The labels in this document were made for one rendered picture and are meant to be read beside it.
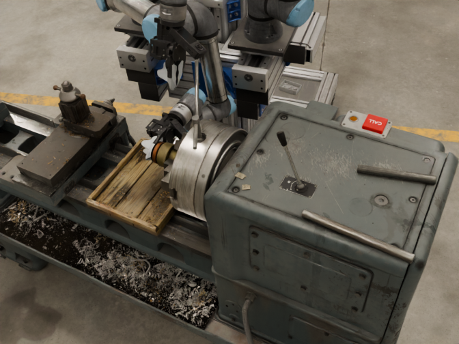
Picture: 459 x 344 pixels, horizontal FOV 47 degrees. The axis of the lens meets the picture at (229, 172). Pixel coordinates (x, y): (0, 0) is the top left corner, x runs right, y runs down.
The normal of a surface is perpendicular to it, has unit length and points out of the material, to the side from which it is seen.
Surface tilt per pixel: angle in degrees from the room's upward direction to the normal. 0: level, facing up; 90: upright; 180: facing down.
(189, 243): 0
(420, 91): 0
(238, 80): 90
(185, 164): 41
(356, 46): 0
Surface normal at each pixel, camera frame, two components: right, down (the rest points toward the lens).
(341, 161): -0.06, -0.68
